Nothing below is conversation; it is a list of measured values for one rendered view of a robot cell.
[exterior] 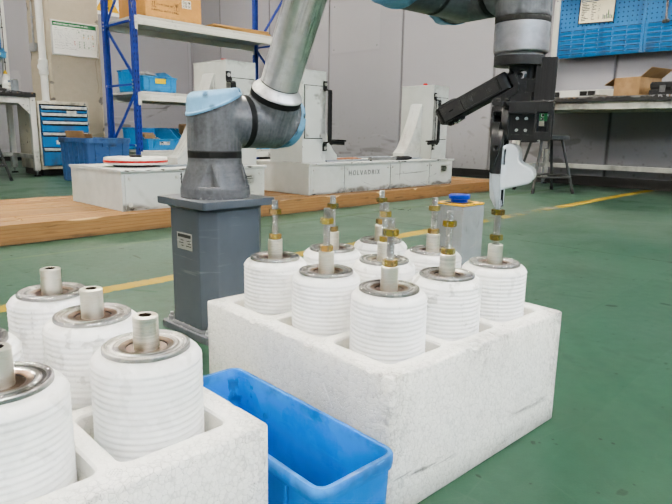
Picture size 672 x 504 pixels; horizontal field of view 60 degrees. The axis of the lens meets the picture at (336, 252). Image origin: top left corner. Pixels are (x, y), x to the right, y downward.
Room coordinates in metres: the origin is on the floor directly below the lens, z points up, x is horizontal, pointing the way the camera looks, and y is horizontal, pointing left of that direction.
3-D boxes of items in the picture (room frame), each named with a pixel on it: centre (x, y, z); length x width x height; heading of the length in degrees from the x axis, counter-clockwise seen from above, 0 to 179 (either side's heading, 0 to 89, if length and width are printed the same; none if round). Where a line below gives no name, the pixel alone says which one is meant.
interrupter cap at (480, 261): (0.86, -0.24, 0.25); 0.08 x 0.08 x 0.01
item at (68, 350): (0.57, 0.25, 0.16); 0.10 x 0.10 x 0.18
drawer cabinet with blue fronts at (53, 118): (5.87, 2.80, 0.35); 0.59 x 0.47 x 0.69; 46
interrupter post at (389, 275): (0.70, -0.07, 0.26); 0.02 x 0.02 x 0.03
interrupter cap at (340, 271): (0.79, 0.01, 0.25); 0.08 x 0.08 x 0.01
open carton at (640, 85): (4.94, -2.44, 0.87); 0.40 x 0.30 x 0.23; 32
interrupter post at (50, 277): (0.66, 0.33, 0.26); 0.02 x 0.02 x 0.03
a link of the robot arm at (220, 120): (1.28, 0.26, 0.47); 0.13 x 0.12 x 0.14; 129
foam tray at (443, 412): (0.87, -0.07, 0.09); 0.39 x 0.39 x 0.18; 43
